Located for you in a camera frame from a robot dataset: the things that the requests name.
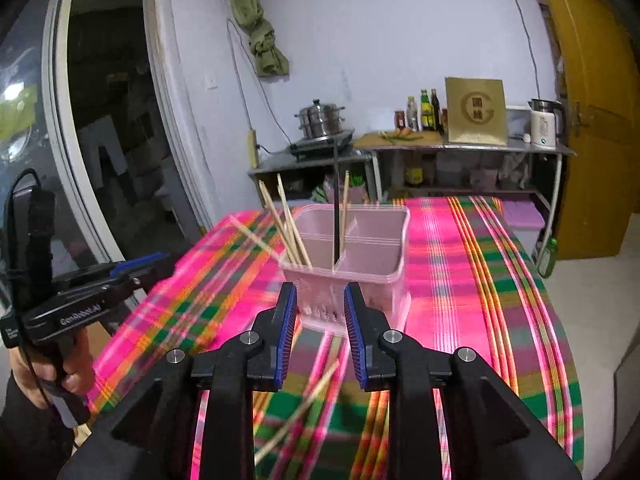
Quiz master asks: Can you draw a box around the clear plastic bottle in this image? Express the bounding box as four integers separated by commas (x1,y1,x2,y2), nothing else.
406,96,420,132

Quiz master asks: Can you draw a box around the stainless steel steamer pot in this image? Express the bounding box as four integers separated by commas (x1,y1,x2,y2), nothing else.
295,100,345,140

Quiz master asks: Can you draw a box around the beige power strip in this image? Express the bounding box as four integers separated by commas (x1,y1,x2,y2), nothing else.
247,129,259,169

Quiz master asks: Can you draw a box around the pink plaid tablecloth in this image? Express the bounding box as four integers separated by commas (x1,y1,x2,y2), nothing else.
89,197,584,479

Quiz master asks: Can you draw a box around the white electric kettle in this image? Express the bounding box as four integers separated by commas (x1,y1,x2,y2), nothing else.
528,99,566,150

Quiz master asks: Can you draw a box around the black chopstick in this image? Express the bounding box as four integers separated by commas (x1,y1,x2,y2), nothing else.
332,140,341,270

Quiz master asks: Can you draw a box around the green hanging cloth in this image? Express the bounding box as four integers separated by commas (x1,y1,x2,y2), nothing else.
231,0,290,78

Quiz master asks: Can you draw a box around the purple storage box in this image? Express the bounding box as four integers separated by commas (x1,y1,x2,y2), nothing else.
503,200,544,247

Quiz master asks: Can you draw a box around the pink plastic utensil basket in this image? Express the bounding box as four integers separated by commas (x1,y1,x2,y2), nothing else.
280,204,411,335

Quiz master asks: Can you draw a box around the green bottle on floor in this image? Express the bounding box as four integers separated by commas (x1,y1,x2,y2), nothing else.
538,237,558,278

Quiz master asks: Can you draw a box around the metal kitchen shelf left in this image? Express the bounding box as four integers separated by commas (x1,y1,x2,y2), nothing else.
247,146,382,204

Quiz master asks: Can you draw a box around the light wooden chopstick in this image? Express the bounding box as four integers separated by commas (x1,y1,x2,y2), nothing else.
257,179,304,267
229,217,280,261
277,174,312,269
254,360,340,465
261,186,307,269
340,169,350,255

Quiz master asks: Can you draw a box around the dark soy sauce bottle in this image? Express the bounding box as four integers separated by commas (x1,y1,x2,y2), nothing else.
431,88,442,132

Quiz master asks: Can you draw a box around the wooden cutting board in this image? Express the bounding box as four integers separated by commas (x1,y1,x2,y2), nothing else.
354,131,444,151

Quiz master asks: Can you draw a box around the yellow wooden door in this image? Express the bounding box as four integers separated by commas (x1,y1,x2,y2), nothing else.
548,0,639,260

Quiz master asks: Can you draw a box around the red sauce jar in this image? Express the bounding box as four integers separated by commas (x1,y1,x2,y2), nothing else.
394,110,406,130

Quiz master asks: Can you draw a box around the black induction cooker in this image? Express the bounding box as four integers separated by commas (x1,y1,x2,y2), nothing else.
288,129,355,157

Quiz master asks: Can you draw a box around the gold paper gift bag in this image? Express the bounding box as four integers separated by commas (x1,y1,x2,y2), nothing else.
445,77,508,146

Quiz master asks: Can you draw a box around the person's left hand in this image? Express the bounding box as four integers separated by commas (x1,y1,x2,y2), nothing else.
9,328,94,410

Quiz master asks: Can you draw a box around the green oil bottle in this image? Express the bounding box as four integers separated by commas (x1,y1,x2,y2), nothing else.
421,89,434,131

